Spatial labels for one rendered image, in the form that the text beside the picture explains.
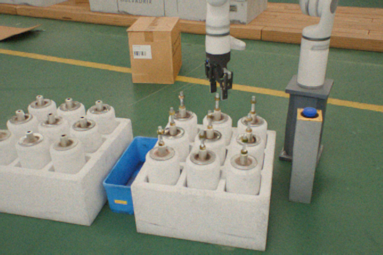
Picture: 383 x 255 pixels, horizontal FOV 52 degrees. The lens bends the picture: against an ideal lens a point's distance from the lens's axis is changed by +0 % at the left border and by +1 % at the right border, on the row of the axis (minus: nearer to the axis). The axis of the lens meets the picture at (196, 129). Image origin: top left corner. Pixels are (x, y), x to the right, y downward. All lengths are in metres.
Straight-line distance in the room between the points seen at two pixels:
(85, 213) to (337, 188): 0.85
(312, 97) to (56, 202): 0.91
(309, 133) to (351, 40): 1.68
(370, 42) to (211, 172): 1.94
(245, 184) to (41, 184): 0.62
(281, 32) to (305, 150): 1.74
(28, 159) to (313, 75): 0.96
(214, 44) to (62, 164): 0.57
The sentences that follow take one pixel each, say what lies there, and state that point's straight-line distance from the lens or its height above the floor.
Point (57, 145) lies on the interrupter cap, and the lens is 1.25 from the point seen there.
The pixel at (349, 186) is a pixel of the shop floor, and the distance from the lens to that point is 1.48.
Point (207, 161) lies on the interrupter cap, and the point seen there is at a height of 0.25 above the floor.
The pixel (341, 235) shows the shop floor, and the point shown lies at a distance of 1.29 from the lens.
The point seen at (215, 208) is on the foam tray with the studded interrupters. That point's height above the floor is 0.14.
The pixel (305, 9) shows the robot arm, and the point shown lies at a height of 0.57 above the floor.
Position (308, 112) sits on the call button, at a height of 0.33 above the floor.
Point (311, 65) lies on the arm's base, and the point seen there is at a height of 0.39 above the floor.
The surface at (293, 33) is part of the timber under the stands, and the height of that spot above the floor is 0.07.
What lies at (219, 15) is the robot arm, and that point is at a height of 0.60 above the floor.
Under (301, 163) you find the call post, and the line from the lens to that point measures 1.27.
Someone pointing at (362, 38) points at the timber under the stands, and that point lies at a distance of 2.83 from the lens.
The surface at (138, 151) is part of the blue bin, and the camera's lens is 1.51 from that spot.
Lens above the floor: 0.87
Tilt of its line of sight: 30 degrees down
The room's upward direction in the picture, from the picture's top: 2 degrees counter-clockwise
